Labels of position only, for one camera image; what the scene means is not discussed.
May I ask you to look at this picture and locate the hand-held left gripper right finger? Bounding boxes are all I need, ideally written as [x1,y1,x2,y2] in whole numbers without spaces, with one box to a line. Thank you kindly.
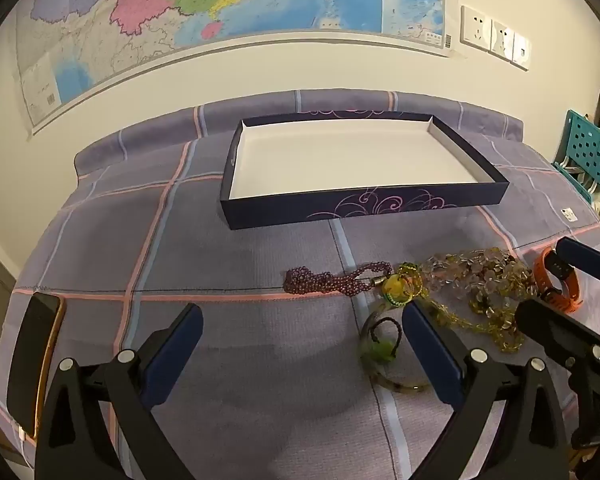
[401,303,571,480]

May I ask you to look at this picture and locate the amber bangle with green charm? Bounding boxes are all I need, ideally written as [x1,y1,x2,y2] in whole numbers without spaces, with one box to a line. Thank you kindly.
[358,302,431,393]

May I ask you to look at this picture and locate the purple plaid blanket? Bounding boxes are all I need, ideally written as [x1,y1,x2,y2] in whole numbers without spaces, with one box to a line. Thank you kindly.
[0,89,600,480]

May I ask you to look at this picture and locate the orange smart watch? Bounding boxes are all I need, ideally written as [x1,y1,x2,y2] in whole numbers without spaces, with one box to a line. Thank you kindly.
[532,246,583,313]

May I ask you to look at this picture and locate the yellow pendant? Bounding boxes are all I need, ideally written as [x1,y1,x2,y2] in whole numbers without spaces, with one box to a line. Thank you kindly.
[382,261,426,306]

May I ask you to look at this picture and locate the dark blue shallow box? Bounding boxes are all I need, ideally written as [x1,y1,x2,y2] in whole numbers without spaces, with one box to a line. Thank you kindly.
[220,112,510,231]

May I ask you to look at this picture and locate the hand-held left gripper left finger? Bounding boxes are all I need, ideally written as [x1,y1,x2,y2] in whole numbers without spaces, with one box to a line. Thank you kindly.
[35,303,204,480]

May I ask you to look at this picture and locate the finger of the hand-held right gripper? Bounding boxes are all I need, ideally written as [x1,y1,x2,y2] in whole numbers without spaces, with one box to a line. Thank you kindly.
[555,237,600,281]
[515,297,600,368]

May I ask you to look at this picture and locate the colourful wall map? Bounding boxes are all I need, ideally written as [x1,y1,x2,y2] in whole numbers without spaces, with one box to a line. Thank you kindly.
[15,0,453,136]

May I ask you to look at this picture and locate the black smartphone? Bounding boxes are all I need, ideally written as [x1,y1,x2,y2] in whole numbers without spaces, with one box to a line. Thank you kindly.
[6,292,67,438]

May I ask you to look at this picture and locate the purple bead necklace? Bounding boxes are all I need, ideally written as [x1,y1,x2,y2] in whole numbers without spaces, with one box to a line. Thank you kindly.
[283,261,393,296]

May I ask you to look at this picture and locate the teal perforated plastic chair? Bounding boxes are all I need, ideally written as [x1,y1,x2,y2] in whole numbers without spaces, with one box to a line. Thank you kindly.
[552,109,600,206]

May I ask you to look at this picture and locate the white wall socket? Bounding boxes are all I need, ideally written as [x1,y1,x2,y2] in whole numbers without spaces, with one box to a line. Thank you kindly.
[461,5,493,51]
[511,32,531,71]
[490,20,515,61]

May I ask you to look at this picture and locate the mixed crystal chip necklace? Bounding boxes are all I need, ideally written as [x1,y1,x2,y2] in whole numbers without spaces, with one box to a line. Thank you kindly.
[420,248,536,301]

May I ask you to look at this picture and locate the yellow bead necklace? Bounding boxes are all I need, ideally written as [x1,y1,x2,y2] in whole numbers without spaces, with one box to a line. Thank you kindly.
[425,287,528,353]

